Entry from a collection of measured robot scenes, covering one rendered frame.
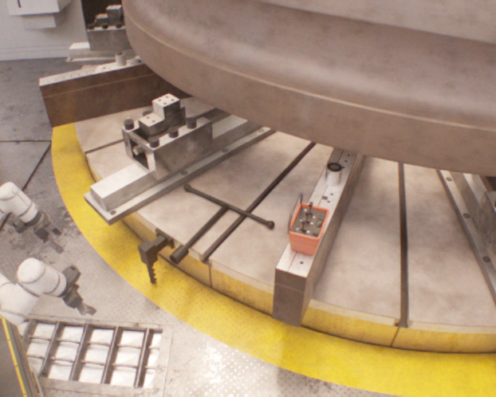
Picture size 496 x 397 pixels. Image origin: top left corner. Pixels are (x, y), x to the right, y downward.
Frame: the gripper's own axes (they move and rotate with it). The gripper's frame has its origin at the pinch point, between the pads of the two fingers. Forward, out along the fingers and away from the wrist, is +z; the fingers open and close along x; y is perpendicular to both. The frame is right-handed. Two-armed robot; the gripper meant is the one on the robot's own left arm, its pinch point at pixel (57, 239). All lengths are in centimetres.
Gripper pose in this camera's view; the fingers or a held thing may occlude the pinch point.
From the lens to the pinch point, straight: 204.8
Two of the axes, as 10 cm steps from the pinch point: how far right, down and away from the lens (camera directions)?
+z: 4.1, 6.4, 6.5
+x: -3.9, -5.2, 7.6
